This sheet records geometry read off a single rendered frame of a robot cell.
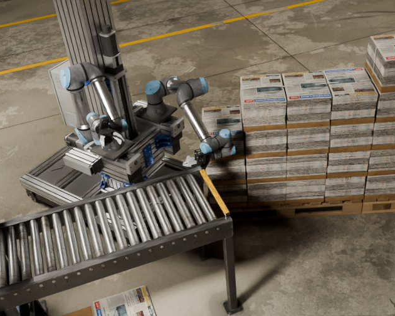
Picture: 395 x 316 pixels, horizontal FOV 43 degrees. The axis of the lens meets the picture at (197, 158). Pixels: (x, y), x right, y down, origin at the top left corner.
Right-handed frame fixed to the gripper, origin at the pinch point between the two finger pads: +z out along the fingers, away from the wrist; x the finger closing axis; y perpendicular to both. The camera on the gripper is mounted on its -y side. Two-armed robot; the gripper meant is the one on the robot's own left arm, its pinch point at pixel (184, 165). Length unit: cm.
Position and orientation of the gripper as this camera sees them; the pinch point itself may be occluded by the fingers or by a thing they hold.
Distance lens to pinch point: 325.7
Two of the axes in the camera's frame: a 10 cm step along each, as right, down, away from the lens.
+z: -9.4, 2.7, -2.1
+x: 3.3, 5.5, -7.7
